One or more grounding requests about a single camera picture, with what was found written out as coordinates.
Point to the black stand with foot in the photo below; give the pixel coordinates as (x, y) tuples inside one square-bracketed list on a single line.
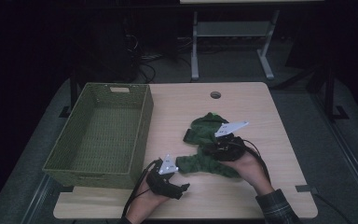
[(329, 93), (73, 90)]

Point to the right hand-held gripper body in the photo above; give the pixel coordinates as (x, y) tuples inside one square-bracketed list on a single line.
[(227, 149)]

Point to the person's left hand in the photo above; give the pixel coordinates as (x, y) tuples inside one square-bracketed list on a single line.
[(144, 203)]

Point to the person's right hand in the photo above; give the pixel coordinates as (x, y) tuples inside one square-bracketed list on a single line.
[(250, 172)]

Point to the grey tape strip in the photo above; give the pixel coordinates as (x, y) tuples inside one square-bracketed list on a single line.
[(306, 189)]

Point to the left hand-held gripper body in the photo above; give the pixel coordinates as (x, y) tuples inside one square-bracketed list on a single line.
[(158, 182)]

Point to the green woven basket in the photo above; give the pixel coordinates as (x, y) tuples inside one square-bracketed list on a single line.
[(74, 140)]

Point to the green plush garment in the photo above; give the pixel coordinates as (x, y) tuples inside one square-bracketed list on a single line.
[(203, 132)]

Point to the metal floor rail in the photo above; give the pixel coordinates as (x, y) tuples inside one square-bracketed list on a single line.
[(345, 149), (37, 196)]

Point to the grey metal table frame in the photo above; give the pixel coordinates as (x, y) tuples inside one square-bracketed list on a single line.
[(195, 46)]

